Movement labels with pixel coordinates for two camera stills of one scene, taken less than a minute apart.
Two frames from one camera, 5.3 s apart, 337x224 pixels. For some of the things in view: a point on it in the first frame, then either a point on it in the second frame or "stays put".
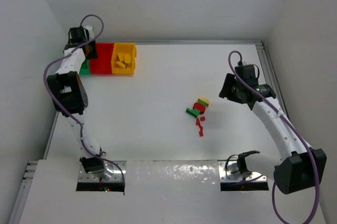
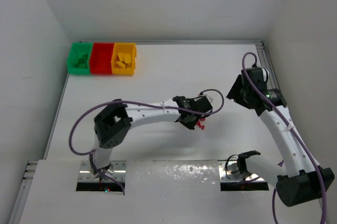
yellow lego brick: (121, 56) stays put
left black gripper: (89, 50) → (188, 119)
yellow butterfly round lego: (127, 58) stays put
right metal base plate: (228, 172) stays put
